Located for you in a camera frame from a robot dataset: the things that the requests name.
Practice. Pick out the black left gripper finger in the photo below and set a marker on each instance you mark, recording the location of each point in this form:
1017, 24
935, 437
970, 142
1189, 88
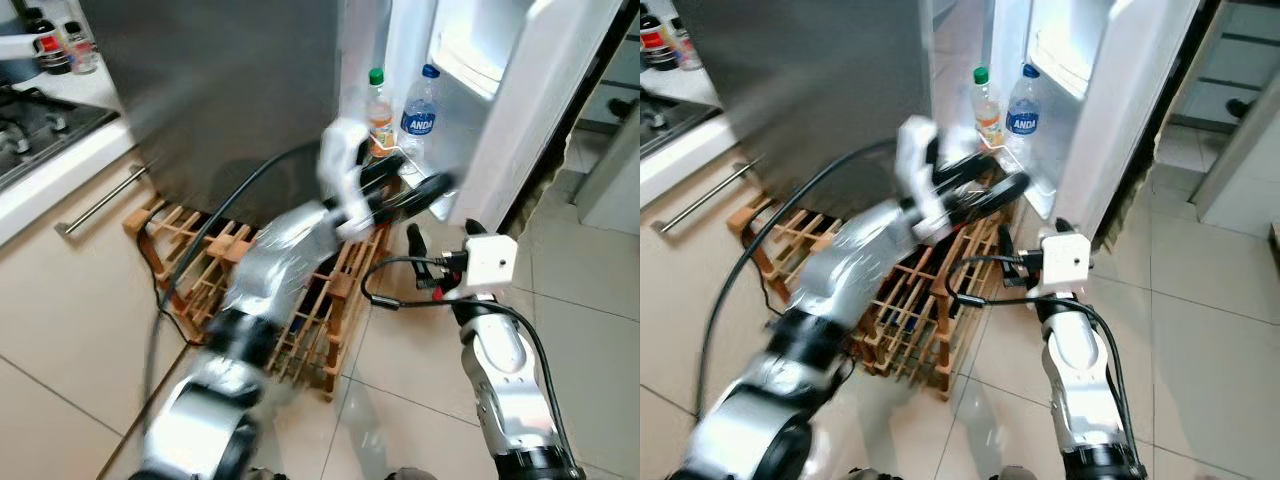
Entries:
990, 211
435, 179
1010, 179
415, 211

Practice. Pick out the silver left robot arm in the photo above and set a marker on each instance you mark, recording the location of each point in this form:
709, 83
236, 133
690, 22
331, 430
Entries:
850, 272
270, 262

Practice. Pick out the grey mini fridge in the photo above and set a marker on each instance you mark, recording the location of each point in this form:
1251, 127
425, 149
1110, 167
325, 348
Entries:
220, 80
800, 80

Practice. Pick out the green-capped drink bottle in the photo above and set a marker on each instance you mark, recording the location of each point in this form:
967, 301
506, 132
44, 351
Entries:
381, 120
987, 118

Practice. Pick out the blue-capped water bottle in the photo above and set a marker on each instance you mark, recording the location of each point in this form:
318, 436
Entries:
1023, 120
420, 122

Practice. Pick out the wooden wine rack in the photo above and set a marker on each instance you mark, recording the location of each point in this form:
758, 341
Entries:
900, 330
322, 340

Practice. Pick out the pale grey drawer cabinet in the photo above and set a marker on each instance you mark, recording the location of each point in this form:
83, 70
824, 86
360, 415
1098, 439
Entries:
610, 190
1240, 60

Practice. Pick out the beige kitchen cabinet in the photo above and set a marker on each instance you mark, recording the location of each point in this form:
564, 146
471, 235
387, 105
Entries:
690, 300
60, 300

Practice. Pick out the dark sauce bottle red label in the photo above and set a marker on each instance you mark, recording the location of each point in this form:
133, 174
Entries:
658, 45
48, 48

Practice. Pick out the small glass jar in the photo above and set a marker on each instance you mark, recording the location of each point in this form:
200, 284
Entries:
686, 50
82, 55

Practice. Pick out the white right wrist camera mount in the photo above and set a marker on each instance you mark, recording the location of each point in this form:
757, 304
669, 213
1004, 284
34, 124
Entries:
1066, 262
492, 263

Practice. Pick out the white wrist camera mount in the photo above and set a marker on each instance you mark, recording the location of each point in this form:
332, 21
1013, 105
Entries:
912, 160
340, 160
492, 263
1066, 262

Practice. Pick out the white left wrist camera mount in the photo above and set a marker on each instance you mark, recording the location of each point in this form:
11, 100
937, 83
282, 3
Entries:
912, 160
340, 160

